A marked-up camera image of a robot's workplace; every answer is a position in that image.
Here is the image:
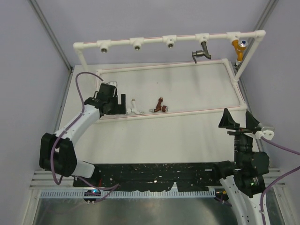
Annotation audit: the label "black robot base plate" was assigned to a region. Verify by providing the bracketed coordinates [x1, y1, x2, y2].
[87, 161, 234, 192]

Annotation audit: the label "slotted white cable duct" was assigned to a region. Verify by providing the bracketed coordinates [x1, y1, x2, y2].
[40, 189, 216, 199]

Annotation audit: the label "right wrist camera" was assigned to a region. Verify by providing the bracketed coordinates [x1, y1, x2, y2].
[255, 127, 275, 141]

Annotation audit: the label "dark red faucet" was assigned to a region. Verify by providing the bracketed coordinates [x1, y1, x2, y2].
[149, 97, 168, 113]

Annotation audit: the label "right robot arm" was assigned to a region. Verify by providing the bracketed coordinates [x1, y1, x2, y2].
[212, 108, 275, 225]

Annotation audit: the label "white PVC pipe frame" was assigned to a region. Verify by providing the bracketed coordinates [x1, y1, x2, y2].
[73, 30, 266, 120]

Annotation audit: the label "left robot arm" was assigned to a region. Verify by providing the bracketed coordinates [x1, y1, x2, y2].
[39, 83, 126, 187]

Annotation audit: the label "grey lever faucet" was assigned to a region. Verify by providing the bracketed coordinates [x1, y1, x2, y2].
[192, 41, 211, 64]

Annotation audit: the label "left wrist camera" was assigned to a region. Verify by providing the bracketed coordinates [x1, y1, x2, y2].
[106, 82, 118, 87]

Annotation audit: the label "orange faucet chrome knob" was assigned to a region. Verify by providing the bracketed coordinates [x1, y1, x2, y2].
[232, 40, 248, 62]

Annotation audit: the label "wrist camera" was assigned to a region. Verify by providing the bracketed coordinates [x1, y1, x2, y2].
[255, 127, 275, 141]
[106, 82, 118, 87]

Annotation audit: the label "aluminium frame rails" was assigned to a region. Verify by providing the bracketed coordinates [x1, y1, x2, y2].
[30, 171, 74, 188]

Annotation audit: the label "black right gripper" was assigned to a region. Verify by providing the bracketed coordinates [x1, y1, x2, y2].
[218, 107, 259, 165]

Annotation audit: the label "white plastic faucet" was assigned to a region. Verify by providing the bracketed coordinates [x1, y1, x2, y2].
[126, 99, 145, 115]

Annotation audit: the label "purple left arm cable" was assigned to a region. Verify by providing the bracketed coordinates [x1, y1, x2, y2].
[50, 71, 120, 203]

